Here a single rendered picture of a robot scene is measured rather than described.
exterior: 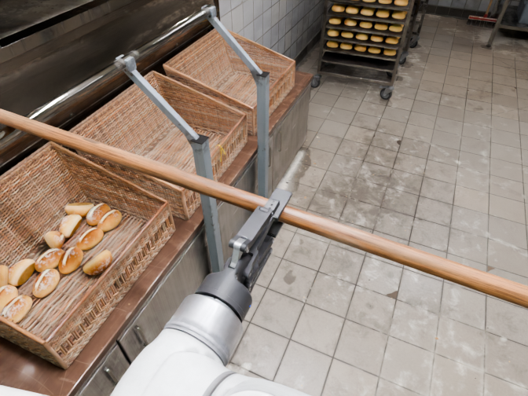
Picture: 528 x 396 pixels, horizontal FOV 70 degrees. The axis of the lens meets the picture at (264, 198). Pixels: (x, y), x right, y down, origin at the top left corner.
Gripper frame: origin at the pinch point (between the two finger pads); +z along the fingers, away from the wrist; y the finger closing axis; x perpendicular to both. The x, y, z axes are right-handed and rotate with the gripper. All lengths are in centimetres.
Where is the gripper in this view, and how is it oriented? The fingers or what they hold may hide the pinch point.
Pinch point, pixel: (276, 211)
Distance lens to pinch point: 63.8
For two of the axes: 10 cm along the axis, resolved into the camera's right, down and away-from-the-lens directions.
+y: 0.0, 7.2, 7.0
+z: 4.2, -6.3, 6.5
